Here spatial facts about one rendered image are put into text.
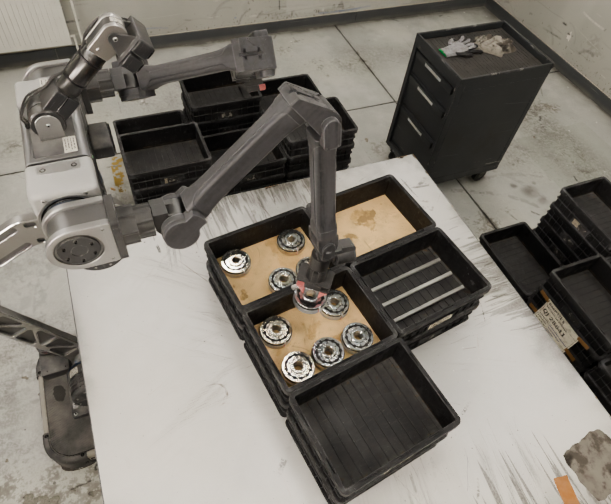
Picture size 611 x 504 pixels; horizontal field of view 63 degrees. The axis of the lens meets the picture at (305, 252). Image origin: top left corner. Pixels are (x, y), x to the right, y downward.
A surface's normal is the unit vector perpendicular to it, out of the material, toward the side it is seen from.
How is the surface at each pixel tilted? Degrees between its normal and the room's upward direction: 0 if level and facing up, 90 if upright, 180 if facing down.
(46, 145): 0
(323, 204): 83
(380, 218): 0
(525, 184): 0
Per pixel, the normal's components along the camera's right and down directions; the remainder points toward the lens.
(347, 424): 0.09, -0.60
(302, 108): 0.39, 0.67
